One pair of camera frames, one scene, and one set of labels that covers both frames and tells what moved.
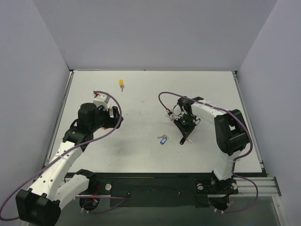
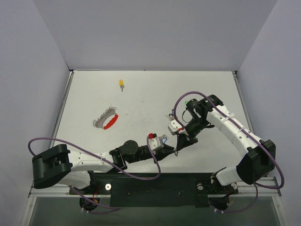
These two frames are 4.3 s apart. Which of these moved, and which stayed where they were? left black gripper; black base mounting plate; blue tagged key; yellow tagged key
Moved: left black gripper
Stayed: yellow tagged key; black base mounting plate; blue tagged key
